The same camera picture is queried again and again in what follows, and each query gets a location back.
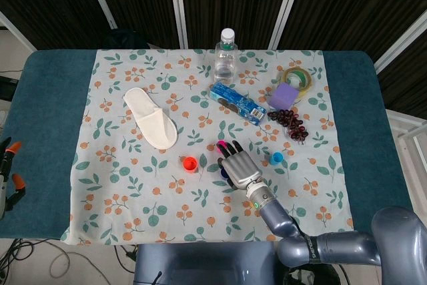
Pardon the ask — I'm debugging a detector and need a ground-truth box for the black orange-tipped left robot hand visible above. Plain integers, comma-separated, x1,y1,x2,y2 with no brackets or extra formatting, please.
0,137,27,212

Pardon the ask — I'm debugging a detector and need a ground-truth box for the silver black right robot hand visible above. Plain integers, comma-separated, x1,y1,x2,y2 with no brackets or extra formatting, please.
216,139,264,191

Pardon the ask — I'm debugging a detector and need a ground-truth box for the teal table cover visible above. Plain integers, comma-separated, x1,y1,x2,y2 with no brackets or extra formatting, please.
0,49,416,241

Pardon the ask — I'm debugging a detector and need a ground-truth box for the orange plastic cup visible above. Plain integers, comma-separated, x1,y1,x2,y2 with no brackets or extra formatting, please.
182,156,199,174

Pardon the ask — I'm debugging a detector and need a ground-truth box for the dark purple grape bunch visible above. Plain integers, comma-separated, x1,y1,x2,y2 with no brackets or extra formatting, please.
267,108,310,141

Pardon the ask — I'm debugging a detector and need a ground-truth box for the blue biscuit box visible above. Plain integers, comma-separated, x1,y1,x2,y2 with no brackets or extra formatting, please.
209,81,268,126

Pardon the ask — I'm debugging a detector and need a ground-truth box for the black device on floor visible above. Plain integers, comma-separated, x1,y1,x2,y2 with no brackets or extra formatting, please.
0,76,21,101

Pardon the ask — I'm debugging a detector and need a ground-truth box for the purple foam cube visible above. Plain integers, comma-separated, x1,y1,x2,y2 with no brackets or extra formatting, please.
268,81,300,111

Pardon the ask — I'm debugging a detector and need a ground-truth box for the white disposable slipper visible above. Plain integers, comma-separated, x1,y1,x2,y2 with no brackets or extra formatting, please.
122,87,178,150

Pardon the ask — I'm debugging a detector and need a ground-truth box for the blue-grey robot torso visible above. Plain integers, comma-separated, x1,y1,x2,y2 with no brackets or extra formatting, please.
133,241,288,285

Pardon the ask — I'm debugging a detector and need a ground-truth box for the clear plastic water bottle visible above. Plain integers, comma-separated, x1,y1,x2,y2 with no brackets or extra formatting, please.
213,27,240,85

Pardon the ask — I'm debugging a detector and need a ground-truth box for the yellowish tape roll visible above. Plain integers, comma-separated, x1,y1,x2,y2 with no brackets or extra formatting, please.
279,67,315,99

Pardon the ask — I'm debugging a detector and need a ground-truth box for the floral printed tablecloth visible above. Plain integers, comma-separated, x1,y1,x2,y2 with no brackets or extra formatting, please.
61,48,354,246

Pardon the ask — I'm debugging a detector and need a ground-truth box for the black plastic bag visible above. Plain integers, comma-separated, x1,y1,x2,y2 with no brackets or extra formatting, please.
285,266,338,285

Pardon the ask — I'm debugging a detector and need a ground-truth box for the white metal rack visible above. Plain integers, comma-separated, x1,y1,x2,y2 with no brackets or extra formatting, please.
385,107,427,182

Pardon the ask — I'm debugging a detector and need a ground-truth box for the floor cable bundle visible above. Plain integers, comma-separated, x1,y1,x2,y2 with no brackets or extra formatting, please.
0,238,137,285

